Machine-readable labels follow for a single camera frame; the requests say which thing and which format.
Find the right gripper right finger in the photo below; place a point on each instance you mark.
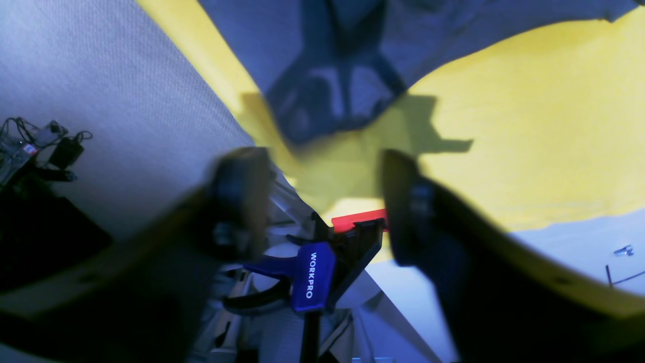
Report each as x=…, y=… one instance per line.
x=502, y=301

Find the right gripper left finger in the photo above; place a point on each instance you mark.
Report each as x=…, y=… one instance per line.
x=143, y=300

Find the grey-blue T-shirt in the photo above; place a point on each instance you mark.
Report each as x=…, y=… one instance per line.
x=330, y=66

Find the yellow table cloth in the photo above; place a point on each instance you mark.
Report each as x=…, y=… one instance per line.
x=541, y=128

